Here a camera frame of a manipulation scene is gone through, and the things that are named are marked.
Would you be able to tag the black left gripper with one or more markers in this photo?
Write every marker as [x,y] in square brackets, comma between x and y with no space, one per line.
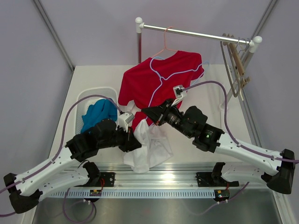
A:
[131,143]

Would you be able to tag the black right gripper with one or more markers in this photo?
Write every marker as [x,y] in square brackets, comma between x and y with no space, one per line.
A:
[156,113]

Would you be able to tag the white t shirt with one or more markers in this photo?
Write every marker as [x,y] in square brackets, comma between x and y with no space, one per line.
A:
[155,148]

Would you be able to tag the red t shirt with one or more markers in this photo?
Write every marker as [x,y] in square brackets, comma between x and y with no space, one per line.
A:
[139,82]

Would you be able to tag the blue t shirt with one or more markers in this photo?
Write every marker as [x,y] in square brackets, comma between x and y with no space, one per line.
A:
[102,109]

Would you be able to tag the light blue hanger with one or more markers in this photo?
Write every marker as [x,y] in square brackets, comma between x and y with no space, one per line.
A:
[161,78]

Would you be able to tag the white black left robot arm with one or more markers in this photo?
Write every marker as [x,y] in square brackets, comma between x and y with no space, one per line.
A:
[69,166]

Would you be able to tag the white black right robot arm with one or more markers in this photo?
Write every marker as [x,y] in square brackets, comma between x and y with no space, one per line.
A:
[273,168]

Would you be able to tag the pink hanger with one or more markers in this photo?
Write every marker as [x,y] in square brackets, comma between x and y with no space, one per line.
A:
[165,51]

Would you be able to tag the wooden hanger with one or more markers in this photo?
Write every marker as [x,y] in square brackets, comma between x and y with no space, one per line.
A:
[238,43]

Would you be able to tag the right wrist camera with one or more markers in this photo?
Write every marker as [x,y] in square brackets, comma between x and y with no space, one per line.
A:
[180,94]

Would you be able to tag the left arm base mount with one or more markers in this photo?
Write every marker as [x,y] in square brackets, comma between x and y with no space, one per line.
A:
[97,178]

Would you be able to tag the aluminium frame rail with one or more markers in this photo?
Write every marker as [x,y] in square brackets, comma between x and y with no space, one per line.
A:
[163,172]

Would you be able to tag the white slotted cable duct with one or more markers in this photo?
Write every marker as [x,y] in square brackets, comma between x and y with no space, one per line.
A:
[141,193]

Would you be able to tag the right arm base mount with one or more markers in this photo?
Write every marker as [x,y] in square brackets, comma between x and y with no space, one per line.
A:
[213,179]

